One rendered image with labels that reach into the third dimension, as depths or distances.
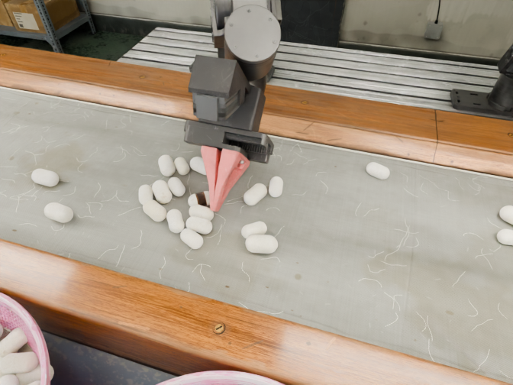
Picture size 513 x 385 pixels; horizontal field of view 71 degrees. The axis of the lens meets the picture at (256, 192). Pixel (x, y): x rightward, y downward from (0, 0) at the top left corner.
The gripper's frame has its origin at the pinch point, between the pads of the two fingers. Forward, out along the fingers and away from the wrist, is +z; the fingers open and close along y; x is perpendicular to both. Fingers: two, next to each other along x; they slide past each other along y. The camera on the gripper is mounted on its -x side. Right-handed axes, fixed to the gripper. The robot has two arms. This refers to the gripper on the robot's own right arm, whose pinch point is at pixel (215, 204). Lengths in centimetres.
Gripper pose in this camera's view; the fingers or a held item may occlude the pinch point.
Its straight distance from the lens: 44.9
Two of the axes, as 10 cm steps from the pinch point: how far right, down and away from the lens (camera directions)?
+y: 9.6, 2.1, -2.0
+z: -2.2, 9.8, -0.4
